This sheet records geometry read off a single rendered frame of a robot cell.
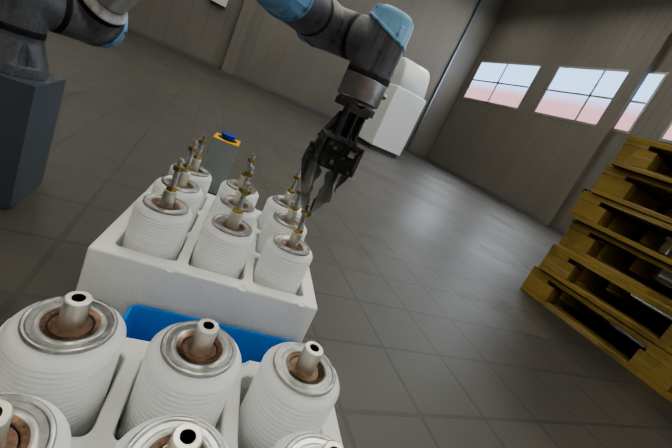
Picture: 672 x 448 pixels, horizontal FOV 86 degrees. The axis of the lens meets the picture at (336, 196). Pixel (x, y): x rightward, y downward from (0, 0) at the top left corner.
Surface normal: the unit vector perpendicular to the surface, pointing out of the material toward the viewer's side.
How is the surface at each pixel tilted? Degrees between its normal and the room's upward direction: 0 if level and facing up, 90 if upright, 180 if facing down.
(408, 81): 80
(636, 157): 90
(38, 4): 90
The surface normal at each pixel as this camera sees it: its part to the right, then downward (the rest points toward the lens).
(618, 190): -0.83, -0.25
